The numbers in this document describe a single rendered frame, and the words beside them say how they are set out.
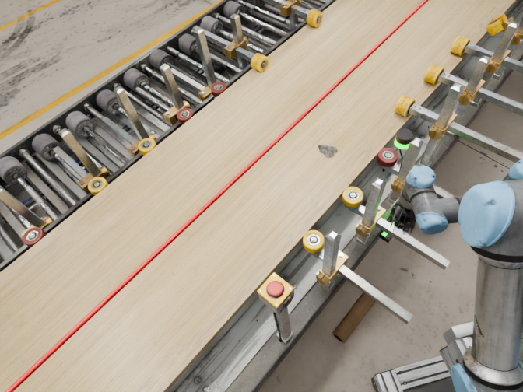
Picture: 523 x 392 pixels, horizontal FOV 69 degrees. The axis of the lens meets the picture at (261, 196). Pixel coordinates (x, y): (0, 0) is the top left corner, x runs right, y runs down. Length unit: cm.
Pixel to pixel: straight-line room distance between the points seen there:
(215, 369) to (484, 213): 116
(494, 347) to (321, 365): 138
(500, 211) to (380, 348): 159
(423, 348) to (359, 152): 115
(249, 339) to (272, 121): 95
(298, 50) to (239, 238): 113
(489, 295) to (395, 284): 153
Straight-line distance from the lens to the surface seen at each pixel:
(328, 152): 163
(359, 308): 221
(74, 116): 223
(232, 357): 161
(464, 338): 130
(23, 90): 424
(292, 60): 209
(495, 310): 89
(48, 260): 170
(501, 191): 78
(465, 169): 290
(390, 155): 166
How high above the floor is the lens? 218
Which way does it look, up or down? 57 degrees down
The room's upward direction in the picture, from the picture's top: 11 degrees counter-clockwise
